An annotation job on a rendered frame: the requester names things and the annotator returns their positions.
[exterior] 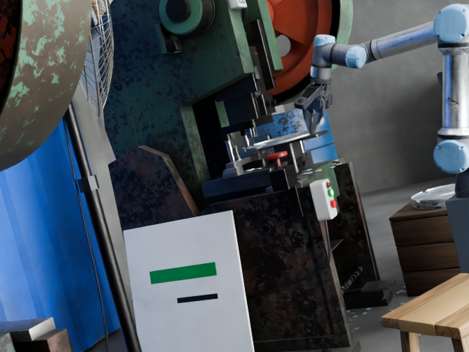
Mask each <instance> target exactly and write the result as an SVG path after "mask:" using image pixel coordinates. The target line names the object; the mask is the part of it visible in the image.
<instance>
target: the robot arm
mask: <svg viewBox="0 0 469 352"><path fill-rule="evenodd" d="M435 43H438V49H439V51H441V52H442V128H441V129H440V130H439V131H438V144H437V146H436V147H435V149H434V152H433V159H434V161H435V164H436V165H437V167H439V169H441V171H443V172H445V173H449V174H456V183H455V194H456V197H457V198H469V4H459V3H455V4H452V5H449V6H446V7H444V8H443V9H442V10H440V11H439V12H438V14H437V15H436V17H435V19H434V21H432V22H428V23H426V24H422V25H419V26H417V27H413V28H410V29H406V30H403V31H400V32H397V33H395V34H390V35H388V36H384V37H381V38H377V39H375V40H372V41H368V42H365V43H360V44H355V45H344V44H340V43H335V37H333V36H329V35H317V36H316V37H315V40H314V44H313V55H312V62H311V74H310V76H311V78H310V81H311V82H314V85H310V86H309V87H308V88H307V89H306V90H305V91H304V92H303V93H302V95H301V96H300V97H299V98H298V99H297V100H296V101H295V102H294V105H295V107H296V108H298V109H301V110H302V112H303V116H304V120H305V123H306V126H307V129H308V131H309V133H310V134H314V133H315V132H316V130H317V129H318V127H319V126H320V125H322V124H323V123H324V118H323V117H324V114H325V110H326V109H327V108H328V109H330V108H332V102H331V105H329V102H330V99H332V101H333V94H330V87H331V81H332V79H331V78H330V77H331V72H332V64H336V65H339V66H347V67H349V68H361V67H362V66H363V65H364V64H369V63H371V62H372V61H377V60H379V59H383V58H386V57H390V56H393V55H396V54H401V53H403V52H407V51H411V50H415V49H417V48H421V47H425V46H427V45H432V44H435ZM313 110H315V111H316V113H315V114H313Z"/></svg>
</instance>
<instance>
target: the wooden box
mask: <svg viewBox="0 0 469 352"><path fill-rule="evenodd" d="M439 208H440V207H439ZM439 208H438V209H436V210H416V209H415V208H414V207H413V206H412V201H410V202H409V203H408V204H407V205H405V206H404V207H402V208H401V209H400V210H399V211H398V212H396V213H395V214H393V215H392V216H390V218H389V222H391V223H390V224H391V227H392V232H393V236H394V241H395V245H396V247H397V248H396V250H397V253H398V257H399V262H400V265H401V271H402V272H403V273H402V274H403V279H404V282H405V288H406V291H407V294H408V297H412V296H420V295H422V294H424V293H425V292H427V291H429V290H431V289H432V288H435V287H436V286H438V285H440V284H442V283H444V282H446V281H447V280H449V279H451V278H452V277H455V276H456V275H458V274H460V273H461V268H460V265H459V260H458V256H457V252H456V247H455V244H454V238H453V235H452V229H451V226H450V222H449V217H448V213H447V208H441V209H439Z"/></svg>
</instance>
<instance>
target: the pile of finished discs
mask: <svg viewBox="0 0 469 352"><path fill-rule="evenodd" d="M454 194H455V184H448V185H444V186H439V187H436V188H432V189H428V190H426V191H425V192H423V193H422V192H419V193H417V194H415V195H413V196H412V197H411V200H412V206H413V207H414V208H415V209H416V210H436V209H438V208H439V207H440V208H439V209H441V208H446V204H445V201H446V200H448V199H449V198H451V197H452V196H453V195H454Z"/></svg>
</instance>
